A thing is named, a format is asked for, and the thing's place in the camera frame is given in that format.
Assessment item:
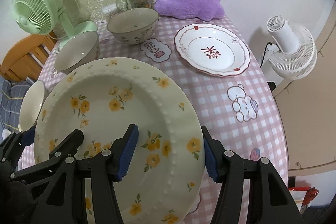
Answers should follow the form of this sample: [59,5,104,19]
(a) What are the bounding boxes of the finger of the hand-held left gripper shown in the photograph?
[10,129,84,182]
[0,128,36,169]

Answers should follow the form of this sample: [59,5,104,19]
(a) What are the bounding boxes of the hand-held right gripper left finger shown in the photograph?
[34,124,139,224]

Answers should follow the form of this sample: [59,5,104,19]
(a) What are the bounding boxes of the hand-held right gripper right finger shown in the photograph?
[201,126,305,224]

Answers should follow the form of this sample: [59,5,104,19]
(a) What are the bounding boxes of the cream yellow-flower plate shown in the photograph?
[34,57,206,224]

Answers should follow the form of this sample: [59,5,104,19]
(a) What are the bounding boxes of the grey ceramic bowl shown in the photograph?
[54,30,100,74]
[107,7,159,45]

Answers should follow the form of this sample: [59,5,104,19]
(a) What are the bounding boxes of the white bowl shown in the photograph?
[20,80,48,133]

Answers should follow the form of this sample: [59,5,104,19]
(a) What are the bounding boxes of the grey plaid blanket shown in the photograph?
[0,76,36,133]

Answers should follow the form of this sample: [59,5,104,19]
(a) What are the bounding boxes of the pink checkered tablecloth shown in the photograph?
[21,14,289,224]

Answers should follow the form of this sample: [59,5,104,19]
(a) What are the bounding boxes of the wooden chair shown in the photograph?
[0,34,58,83]

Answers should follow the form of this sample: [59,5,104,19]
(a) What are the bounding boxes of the red bag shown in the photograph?
[289,187,320,215]

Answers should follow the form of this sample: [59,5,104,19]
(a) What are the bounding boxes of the white red-trimmed plate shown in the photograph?
[174,23,250,78]

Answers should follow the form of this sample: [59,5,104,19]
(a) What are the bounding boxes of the green desk fan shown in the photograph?
[13,0,99,52]

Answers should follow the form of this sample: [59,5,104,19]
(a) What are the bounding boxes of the cotton swab box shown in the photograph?
[102,4,119,22]

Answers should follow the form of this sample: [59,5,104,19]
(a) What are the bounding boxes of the white desk fan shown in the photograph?
[263,15,318,81]

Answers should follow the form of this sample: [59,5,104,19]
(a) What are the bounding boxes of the purple plush toy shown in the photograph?
[154,0,224,22]

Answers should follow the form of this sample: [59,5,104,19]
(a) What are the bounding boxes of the black fan cable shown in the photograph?
[260,42,274,67]

